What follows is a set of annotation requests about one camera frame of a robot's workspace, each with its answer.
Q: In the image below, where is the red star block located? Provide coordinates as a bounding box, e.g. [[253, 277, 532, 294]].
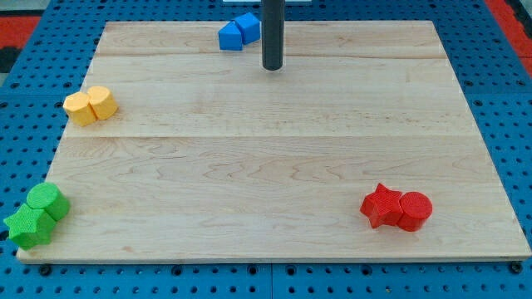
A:
[[360, 183, 403, 228]]

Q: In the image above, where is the light wooden board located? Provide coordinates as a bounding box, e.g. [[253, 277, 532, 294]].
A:
[[17, 21, 531, 264]]

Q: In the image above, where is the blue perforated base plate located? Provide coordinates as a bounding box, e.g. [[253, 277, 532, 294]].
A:
[[1, 0, 531, 298]]

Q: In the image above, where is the red cylinder block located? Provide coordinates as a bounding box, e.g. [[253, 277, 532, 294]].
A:
[[397, 192, 433, 232]]

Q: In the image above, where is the green star block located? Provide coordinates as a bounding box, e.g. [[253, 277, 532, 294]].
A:
[[3, 204, 57, 250]]

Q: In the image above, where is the yellow cylinder block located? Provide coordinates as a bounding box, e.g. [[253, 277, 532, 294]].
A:
[[87, 86, 118, 120]]

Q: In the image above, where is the blue triangular prism block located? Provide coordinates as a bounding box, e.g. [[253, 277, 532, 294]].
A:
[[218, 21, 243, 51]]

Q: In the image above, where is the yellow hexagon block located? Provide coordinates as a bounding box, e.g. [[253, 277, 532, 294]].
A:
[[63, 91, 96, 126]]

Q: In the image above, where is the blue cube block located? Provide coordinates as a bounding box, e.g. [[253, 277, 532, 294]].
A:
[[234, 12, 261, 45]]

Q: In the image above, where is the black cylindrical robot arm rod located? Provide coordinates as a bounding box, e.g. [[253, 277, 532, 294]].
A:
[[261, 0, 285, 71]]

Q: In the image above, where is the green cylinder block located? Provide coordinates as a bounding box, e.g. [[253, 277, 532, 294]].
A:
[[27, 182, 71, 221]]

